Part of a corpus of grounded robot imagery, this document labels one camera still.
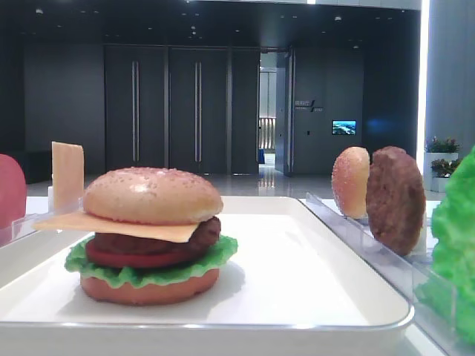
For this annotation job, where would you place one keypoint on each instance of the tomato slice in burger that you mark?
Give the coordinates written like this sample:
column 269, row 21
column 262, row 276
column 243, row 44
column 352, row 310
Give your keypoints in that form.
column 161, row 260

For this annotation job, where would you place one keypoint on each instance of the standing green lettuce leaf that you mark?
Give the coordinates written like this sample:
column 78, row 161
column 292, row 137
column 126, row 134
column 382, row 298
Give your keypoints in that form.
column 454, row 241

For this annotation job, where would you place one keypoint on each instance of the bottom bun of burger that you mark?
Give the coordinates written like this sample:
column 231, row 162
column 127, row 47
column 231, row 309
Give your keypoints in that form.
column 151, row 294

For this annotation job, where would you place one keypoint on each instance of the small wall display screen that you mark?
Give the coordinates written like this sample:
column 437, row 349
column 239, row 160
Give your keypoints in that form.
column 344, row 127

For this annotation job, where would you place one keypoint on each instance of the standing yellow cheese slice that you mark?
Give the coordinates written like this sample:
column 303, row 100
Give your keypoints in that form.
column 68, row 165

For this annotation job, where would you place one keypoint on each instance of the standing red tomato slice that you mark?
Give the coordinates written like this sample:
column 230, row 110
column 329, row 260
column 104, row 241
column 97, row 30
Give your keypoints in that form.
column 13, row 191

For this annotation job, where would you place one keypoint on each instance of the dark double door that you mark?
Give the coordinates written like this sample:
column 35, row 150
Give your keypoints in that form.
column 191, row 108

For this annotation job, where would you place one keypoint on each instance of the sesame bun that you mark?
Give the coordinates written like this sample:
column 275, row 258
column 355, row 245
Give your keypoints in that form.
column 154, row 196
column 350, row 174

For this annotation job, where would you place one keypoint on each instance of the right clear acrylic rack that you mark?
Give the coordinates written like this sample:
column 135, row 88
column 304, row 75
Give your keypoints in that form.
column 430, row 334

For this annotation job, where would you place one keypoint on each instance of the standing brown meat patty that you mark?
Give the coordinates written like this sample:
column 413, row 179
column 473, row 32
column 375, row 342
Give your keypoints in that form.
column 395, row 199

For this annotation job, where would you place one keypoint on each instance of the meat patty in burger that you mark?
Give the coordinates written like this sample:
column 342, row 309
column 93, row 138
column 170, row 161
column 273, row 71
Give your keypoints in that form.
column 205, row 235

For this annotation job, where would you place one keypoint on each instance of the sesame top bun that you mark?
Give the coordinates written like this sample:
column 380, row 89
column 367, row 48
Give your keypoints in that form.
column 154, row 196

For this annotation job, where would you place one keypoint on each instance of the clear acrylic rack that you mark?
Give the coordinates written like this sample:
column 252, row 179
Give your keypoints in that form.
column 430, row 334
column 38, row 210

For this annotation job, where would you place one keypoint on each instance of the cheese slice on burger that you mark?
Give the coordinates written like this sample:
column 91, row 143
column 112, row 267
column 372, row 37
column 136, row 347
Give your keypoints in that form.
column 80, row 221

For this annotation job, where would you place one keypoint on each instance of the white rectangular serving tray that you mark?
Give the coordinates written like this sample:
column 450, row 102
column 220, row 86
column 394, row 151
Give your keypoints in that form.
column 292, row 288

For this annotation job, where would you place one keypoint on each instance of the lettuce leaf in burger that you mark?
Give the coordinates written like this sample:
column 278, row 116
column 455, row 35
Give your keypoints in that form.
column 215, row 257

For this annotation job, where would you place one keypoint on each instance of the left clear acrylic rack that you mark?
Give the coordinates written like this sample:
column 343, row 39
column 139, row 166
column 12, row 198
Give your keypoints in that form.
column 38, row 210

